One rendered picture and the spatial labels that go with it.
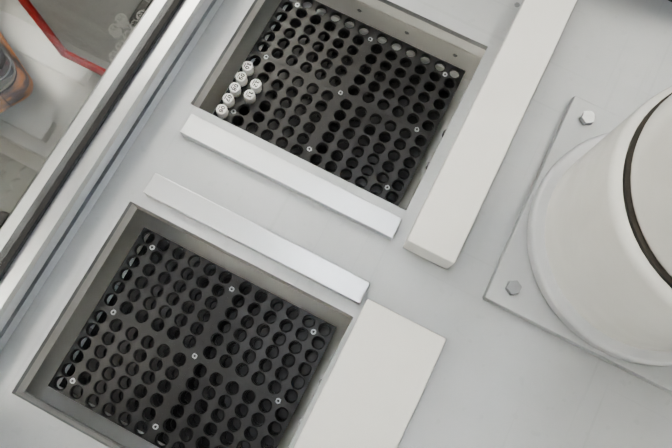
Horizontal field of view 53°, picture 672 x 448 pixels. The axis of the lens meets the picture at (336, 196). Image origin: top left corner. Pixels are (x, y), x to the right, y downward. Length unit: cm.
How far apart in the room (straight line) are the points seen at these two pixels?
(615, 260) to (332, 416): 27
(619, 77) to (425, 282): 30
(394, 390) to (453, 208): 17
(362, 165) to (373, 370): 22
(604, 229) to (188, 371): 40
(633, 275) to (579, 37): 33
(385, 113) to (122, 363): 37
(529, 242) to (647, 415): 19
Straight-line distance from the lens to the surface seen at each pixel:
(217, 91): 83
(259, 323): 69
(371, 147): 73
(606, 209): 53
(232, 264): 76
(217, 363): 69
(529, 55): 71
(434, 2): 76
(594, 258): 57
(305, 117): 74
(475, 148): 66
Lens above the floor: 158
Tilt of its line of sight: 74 degrees down
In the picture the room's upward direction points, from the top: 6 degrees clockwise
